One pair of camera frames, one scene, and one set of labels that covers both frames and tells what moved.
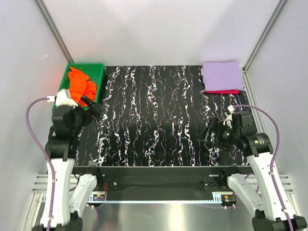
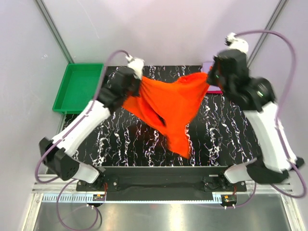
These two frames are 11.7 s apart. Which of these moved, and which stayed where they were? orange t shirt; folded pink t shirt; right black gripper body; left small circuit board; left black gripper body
Moved: right black gripper body; orange t shirt; left black gripper body
Stayed: left small circuit board; folded pink t shirt
